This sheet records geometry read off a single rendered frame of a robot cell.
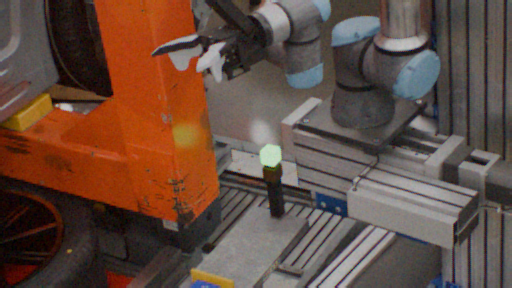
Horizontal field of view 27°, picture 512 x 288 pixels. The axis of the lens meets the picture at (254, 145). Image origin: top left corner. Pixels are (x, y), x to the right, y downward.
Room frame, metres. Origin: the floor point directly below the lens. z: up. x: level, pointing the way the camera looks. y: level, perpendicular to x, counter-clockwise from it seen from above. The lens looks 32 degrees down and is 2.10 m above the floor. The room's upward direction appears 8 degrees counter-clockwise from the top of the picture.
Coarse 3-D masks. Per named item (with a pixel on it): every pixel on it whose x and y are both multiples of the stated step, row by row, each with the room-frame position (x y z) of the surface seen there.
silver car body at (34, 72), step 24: (0, 0) 2.56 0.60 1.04; (24, 0) 2.59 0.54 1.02; (0, 24) 2.54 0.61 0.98; (24, 24) 2.57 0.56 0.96; (0, 48) 2.52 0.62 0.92; (24, 48) 2.55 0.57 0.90; (48, 48) 2.62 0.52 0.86; (0, 72) 2.47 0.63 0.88; (24, 72) 2.54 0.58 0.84; (48, 72) 2.61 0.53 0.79; (0, 96) 2.45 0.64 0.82; (24, 96) 2.52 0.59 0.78; (0, 120) 2.44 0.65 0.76
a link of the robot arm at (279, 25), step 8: (264, 8) 1.83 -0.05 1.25; (272, 8) 1.83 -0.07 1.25; (280, 8) 1.83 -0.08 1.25; (264, 16) 1.81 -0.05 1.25; (272, 16) 1.81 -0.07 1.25; (280, 16) 1.81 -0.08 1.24; (272, 24) 1.80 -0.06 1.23; (280, 24) 1.80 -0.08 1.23; (288, 24) 1.81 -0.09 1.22; (272, 32) 1.79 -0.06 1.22; (280, 32) 1.80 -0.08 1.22; (288, 32) 1.81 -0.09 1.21; (272, 40) 1.80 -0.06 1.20; (280, 40) 1.81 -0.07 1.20
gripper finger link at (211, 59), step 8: (208, 48) 1.71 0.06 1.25; (216, 48) 1.70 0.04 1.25; (208, 56) 1.67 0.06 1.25; (216, 56) 1.68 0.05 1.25; (224, 56) 1.72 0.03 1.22; (200, 64) 1.66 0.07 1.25; (208, 64) 1.66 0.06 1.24; (216, 64) 1.69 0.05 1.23; (216, 72) 1.68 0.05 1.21; (216, 80) 1.67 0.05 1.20
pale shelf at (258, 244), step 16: (256, 208) 2.32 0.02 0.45; (240, 224) 2.26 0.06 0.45; (256, 224) 2.25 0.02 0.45; (272, 224) 2.24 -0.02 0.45; (288, 224) 2.23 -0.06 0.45; (304, 224) 2.22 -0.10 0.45; (224, 240) 2.20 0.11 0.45; (240, 240) 2.19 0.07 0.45; (256, 240) 2.18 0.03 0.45; (272, 240) 2.17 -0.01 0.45; (288, 240) 2.17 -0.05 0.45; (208, 256) 2.14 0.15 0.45; (224, 256) 2.13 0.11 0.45; (240, 256) 2.13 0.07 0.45; (256, 256) 2.12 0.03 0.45; (272, 256) 2.11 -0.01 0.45; (208, 272) 2.08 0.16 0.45; (224, 272) 2.07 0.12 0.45; (240, 272) 2.06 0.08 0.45; (256, 272) 2.05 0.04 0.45; (272, 272) 2.08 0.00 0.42
